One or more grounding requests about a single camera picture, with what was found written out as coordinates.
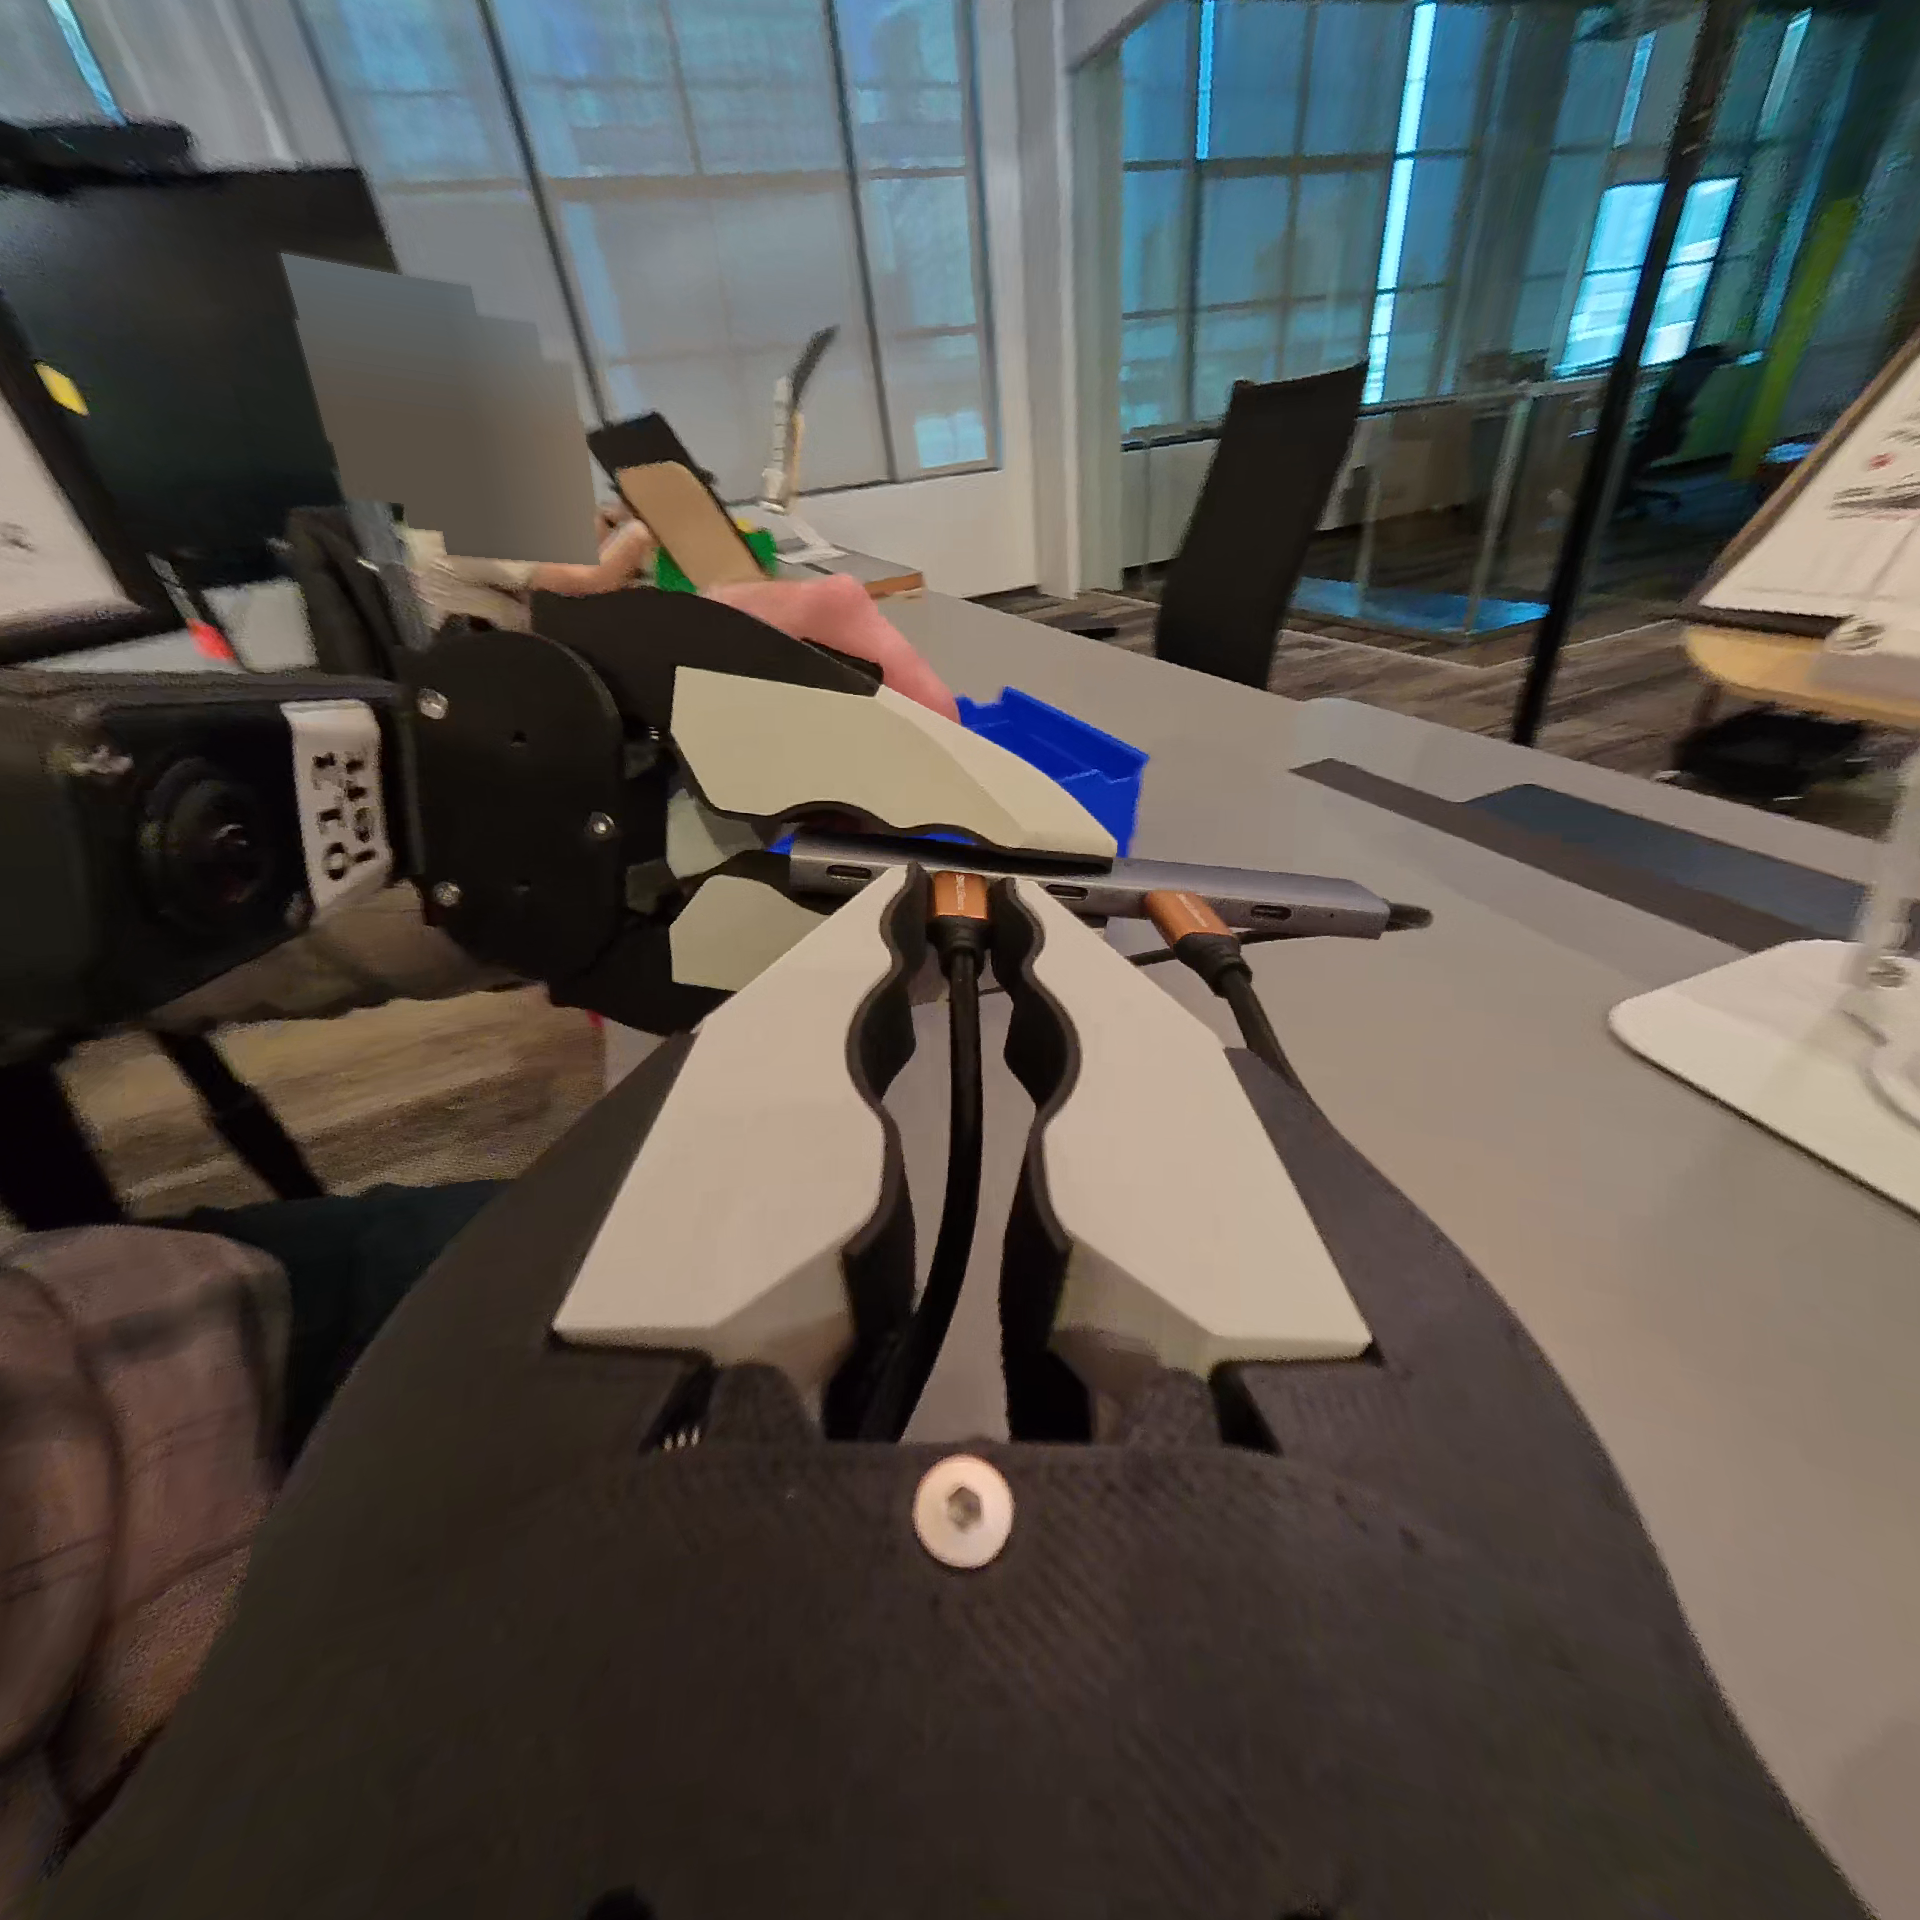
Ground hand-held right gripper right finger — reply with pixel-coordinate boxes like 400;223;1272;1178
991;881;1381;1424

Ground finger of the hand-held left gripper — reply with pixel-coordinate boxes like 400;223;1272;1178
667;877;859;999
670;666;1122;878

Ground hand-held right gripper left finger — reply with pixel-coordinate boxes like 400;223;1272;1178
551;870;920;1419

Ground dark USB hub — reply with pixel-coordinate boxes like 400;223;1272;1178
786;840;1436;939

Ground person's left hand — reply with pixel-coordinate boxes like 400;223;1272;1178
714;577;962;722

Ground person's dark trouser leg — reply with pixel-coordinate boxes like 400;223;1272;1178
180;1187;512;1413

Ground black office chair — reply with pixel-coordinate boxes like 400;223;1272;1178
1157;367;1371;693

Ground framed marker sign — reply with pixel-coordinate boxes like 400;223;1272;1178
0;317;168;663

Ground black monitor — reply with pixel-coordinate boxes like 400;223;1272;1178
0;167;393;602

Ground white stand base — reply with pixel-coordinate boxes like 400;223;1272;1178
1612;940;1920;1219

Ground printed instruction sheet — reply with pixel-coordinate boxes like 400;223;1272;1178
1727;361;1920;649

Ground black cable gold plug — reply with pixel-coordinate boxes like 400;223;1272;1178
1140;886;1299;1089

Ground black metal post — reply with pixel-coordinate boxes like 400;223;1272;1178
1510;0;1742;747

